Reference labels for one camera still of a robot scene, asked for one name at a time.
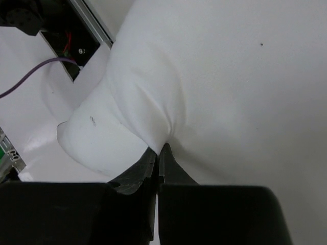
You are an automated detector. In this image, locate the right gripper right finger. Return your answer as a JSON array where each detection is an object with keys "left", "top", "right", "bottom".
[{"left": 158, "top": 144, "right": 292, "bottom": 244}]

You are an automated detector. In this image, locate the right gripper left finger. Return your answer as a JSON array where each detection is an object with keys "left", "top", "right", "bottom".
[{"left": 1, "top": 149, "right": 156, "bottom": 244}]

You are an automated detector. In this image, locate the white pillow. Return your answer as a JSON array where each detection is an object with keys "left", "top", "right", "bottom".
[{"left": 57, "top": 1, "right": 326, "bottom": 244}]

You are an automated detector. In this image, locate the aluminium frame rail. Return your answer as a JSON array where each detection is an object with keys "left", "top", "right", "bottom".
[{"left": 1, "top": 128, "right": 26, "bottom": 184}]

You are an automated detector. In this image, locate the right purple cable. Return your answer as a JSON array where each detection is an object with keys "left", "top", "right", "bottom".
[{"left": 0, "top": 57, "right": 76, "bottom": 99}]

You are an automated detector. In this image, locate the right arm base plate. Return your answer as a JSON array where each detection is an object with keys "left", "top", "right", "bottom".
[{"left": 1, "top": 0, "right": 113, "bottom": 80}]

